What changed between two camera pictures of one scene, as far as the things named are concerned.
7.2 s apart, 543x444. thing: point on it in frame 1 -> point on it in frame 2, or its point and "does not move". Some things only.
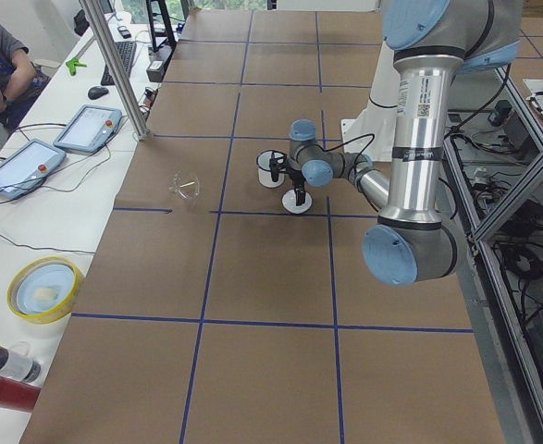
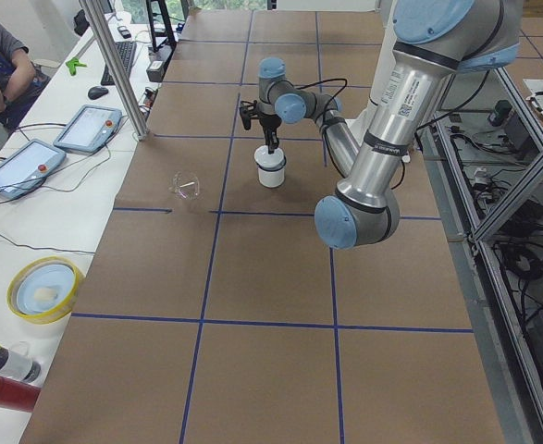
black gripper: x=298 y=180 -> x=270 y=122
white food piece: x=43 y=294 does not move
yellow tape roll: x=48 y=317 does not move
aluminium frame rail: x=505 y=184 does not move
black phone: x=124 y=31 does not move
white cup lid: x=289 y=201 -> x=269 y=161
